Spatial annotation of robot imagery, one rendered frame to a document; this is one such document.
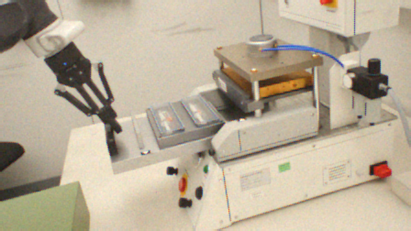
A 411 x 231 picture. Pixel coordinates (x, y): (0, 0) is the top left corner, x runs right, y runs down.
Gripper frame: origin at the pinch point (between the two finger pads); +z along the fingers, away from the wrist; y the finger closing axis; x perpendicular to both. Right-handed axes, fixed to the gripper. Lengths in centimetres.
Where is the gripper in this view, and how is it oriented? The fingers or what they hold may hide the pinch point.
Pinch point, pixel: (111, 119)
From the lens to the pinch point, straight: 97.2
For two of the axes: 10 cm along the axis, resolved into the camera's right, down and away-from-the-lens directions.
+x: 2.9, 3.5, -8.9
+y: -8.4, 5.5, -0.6
